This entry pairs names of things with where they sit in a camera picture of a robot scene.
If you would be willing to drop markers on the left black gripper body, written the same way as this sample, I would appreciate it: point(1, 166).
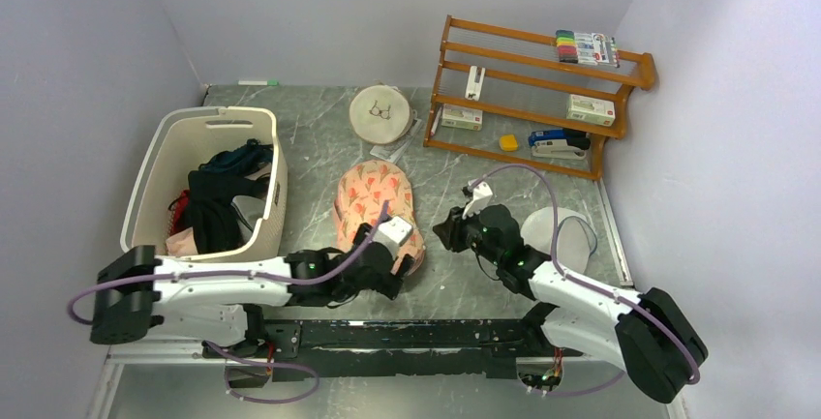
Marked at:
point(391, 283)

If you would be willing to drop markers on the yellow small object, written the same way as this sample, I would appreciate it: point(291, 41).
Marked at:
point(508, 143)

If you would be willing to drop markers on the white small device on shelf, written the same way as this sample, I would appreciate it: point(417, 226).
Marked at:
point(474, 84)

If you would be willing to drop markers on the white dome mesh bag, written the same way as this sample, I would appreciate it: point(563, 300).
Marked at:
point(576, 243)

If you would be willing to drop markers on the white box shelf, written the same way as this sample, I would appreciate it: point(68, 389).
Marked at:
point(459, 117)
point(590, 110)

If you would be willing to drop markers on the white stapler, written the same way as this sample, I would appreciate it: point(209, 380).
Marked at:
point(560, 152)

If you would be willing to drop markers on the white box left shelf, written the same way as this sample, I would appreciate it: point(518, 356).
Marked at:
point(459, 117)

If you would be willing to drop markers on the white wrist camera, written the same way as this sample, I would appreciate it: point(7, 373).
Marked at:
point(478, 195)
point(393, 234)

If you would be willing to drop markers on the wooden shelf rack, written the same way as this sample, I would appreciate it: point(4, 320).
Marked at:
point(526, 89)

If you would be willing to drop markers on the coloured marker pen pack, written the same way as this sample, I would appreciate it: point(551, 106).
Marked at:
point(589, 49)

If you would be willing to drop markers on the white box right shelf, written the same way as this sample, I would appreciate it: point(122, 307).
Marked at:
point(590, 110)

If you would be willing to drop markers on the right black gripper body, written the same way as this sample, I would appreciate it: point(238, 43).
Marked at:
point(467, 233)

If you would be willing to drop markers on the cream plastic laundry basket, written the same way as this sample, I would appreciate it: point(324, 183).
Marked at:
point(185, 139)

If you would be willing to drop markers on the blue black stapler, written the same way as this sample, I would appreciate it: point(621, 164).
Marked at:
point(574, 138)

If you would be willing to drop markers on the paper leaflet under bag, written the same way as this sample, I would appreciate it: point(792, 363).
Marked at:
point(393, 151)

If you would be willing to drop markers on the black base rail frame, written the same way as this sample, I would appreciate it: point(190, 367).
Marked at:
point(502, 348)

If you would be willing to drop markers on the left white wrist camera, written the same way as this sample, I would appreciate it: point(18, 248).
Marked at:
point(393, 234)

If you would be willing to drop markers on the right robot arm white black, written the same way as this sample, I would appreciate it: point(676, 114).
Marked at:
point(645, 335)

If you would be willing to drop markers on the white green marker pen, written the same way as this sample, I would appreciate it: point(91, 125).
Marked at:
point(260, 83)

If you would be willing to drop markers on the round beige mesh bag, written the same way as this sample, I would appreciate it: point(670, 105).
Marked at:
point(380, 114)

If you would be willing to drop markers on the dark clothes in basket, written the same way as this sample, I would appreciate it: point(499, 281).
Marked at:
point(225, 198)

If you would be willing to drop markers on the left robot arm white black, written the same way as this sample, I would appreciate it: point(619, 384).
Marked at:
point(141, 294)

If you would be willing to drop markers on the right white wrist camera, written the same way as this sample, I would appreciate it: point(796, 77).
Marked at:
point(478, 195)

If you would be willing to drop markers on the pink floral mesh laundry bag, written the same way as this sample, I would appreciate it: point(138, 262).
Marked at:
point(362, 191)

